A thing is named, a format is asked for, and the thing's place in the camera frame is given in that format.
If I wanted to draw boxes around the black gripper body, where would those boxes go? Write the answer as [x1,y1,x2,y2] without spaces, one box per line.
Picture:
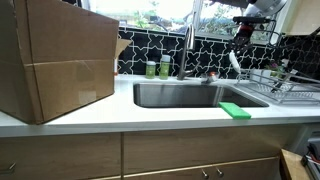
[234,22,257,43]

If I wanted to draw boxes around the white sponge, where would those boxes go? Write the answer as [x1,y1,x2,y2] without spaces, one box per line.
[228,50,242,75]

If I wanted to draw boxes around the green sponge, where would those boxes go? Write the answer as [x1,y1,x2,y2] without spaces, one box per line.
[218,101,252,120]

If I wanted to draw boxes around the red topped metal sink fixture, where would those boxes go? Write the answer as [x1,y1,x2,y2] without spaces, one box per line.
[199,71,221,85]

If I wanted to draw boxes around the stainless steel sink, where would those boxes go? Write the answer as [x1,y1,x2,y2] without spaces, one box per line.
[133,82,270,109]

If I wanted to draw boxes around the white utensil holder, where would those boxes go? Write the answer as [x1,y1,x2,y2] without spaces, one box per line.
[250,68,273,83]

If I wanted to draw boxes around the small pink flower plant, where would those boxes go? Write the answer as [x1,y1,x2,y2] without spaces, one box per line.
[266,59,285,73]

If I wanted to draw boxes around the steel gooseneck faucet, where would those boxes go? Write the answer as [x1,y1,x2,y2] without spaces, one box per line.
[176,23,198,81]

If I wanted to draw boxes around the metal dish drying rack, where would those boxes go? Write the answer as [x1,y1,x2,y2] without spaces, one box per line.
[234,68,320,106]

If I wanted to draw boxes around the tall green soap bottle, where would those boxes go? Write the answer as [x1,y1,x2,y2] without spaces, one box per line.
[159,54,172,81]

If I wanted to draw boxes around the short green soap bottle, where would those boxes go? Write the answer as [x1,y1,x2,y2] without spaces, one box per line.
[145,60,157,80]

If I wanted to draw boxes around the wooden robot platform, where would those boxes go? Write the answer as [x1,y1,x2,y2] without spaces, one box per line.
[279,148,312,180]

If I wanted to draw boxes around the dark equipment beside platform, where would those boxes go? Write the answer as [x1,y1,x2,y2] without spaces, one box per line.
[300,131,320,180]

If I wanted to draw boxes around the wooden base cabinet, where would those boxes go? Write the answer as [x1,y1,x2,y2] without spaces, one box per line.
[0,123,320,180]

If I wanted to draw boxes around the large cardboard box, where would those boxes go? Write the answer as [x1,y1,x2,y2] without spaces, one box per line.
[0,0,133,126]

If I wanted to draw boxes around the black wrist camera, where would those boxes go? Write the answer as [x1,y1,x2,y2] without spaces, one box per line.
[232,15,272,25]

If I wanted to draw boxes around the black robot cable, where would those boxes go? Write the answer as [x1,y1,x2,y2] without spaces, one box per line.
[264,19,320,54]

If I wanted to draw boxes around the black handled knife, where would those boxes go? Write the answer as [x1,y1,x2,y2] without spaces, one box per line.
[270,69,298,94]

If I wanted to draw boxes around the window with white frame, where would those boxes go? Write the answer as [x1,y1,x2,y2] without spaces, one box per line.
[81,0,291,47]

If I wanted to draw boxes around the metal drawer handle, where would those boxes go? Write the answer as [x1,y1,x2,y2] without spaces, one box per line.
[0,162,17,175]

